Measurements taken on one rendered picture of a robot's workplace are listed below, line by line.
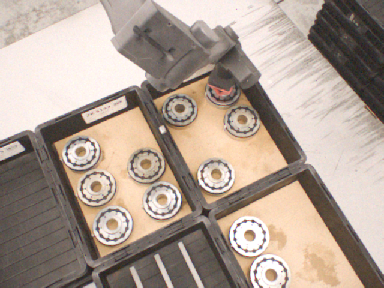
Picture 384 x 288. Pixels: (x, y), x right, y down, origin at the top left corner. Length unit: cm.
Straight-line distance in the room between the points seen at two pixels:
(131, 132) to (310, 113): 59
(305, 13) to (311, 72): 111
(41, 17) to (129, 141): 151
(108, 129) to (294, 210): 56
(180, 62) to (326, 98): 92
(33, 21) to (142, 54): 203
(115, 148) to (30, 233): 31
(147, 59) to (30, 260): 73
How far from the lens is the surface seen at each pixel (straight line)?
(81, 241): 102
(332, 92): 146
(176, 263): 108
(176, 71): 58
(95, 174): 112
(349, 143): 140
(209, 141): 116
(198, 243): 108
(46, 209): 116
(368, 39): 191
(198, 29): 58
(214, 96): 119
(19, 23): 258
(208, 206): 100
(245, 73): 97
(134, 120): 119
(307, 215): 114
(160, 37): 54
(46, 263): 113
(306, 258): 112
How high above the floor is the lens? 190
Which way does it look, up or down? 69 degrees down
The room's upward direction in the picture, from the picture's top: 3 degrees clockwise
